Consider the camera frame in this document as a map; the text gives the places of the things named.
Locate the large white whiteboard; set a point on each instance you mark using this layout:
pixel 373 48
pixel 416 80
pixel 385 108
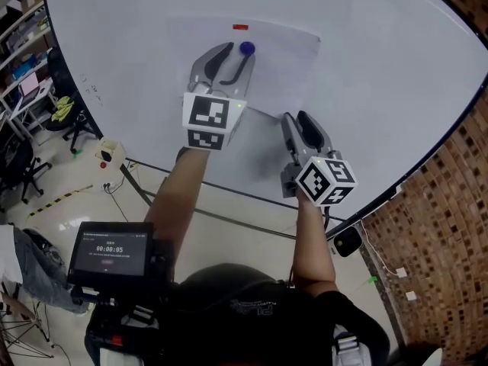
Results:
pixel 133 71

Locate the white camera with black lens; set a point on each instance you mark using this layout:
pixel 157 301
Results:
pixel 346 242

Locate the round blue magnet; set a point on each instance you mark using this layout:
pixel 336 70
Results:
pixel 247 47

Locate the person's black shirt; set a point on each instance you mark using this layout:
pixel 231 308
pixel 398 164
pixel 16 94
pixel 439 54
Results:
pixel 248 318

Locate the person's left forearm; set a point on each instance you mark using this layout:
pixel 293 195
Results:
pixel 179 200

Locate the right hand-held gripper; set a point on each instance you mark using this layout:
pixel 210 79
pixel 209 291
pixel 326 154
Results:
pixel 324 181

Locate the white storage shelf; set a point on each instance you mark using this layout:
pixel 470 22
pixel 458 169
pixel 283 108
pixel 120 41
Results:
pixel 23 40

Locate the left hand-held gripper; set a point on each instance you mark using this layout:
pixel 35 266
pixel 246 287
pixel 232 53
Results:
pixel 206 114

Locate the white wall socket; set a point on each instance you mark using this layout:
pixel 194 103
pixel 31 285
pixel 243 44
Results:
pixel 411 296
pixel 400 272

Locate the white power socket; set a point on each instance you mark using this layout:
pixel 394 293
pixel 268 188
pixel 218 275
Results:
pixel 108 185

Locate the white sheet of paper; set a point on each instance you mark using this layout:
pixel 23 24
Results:
pixel 282 74

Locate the black chest-mounted screen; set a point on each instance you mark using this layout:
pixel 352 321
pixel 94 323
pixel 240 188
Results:
pixel 110 254

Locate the black office chair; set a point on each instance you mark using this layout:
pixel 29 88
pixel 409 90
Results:
pixel 66 78
pixel 17 162

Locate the small red rectangular magnet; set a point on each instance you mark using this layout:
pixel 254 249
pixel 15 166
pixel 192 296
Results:
pixel 240 26

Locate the yellow-green cloth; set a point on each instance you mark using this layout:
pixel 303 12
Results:
pixel 63 109

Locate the green tape mark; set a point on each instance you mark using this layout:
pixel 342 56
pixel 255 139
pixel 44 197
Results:
pixel 371 279
pixel 78 153

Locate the yellow black hazard tape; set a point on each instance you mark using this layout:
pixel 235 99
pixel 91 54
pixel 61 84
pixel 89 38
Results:
pixel 53 202

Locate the pink box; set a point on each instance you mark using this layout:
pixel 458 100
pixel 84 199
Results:
pixel 29 86

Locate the person's right forearm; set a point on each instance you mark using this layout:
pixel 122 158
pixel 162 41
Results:
pixel 312 242

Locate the beige box with red button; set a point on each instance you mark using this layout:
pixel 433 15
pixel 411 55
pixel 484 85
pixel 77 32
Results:
pixel 112 151

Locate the brown cardboard box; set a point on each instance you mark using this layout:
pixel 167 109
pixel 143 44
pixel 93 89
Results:
pixel 34 0

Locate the white table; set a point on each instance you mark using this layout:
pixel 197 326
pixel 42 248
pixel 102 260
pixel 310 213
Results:
pixel 32 107

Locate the black chest rig mount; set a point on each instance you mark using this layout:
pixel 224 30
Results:
pixel 122 318

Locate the blue box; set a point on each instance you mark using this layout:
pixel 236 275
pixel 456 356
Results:
pixel 28 71

